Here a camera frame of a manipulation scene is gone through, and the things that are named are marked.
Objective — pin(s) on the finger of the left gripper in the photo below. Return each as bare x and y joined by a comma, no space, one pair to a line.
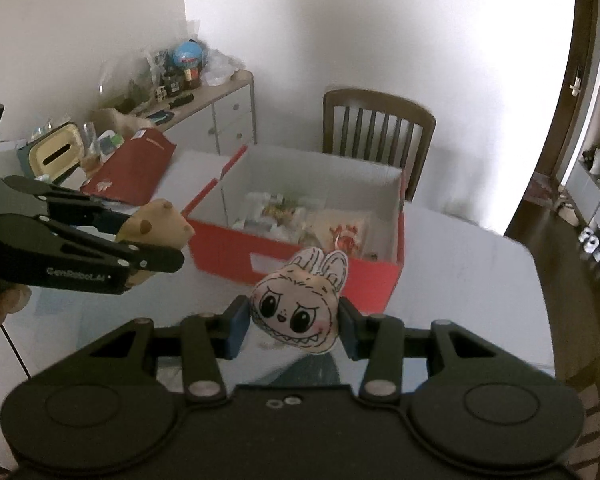
69,207
145,257

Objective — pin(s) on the bag of beige grains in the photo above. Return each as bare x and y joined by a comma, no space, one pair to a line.
345,230

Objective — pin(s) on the white monster face plush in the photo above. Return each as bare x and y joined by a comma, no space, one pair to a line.
297,304

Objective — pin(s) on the dark wooden chair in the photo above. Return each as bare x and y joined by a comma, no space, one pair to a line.
378,127

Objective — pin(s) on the tissue box wooden top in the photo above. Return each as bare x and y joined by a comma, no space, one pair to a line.
55,154

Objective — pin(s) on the blue globe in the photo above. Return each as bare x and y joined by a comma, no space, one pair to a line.
188,54

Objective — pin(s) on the white printed plastic packet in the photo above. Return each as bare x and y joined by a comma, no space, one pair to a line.
278,217

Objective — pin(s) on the red cardboard box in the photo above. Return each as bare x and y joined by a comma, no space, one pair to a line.
342,182

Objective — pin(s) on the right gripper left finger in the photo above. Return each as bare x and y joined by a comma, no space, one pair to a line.
205,340

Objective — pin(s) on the tan capybara plush toy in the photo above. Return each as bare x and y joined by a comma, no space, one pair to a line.
157,223

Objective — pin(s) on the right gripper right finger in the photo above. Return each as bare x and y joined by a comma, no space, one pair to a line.
378,339

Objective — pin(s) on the white sideboard cabinet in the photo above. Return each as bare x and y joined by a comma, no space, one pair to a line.
217,120

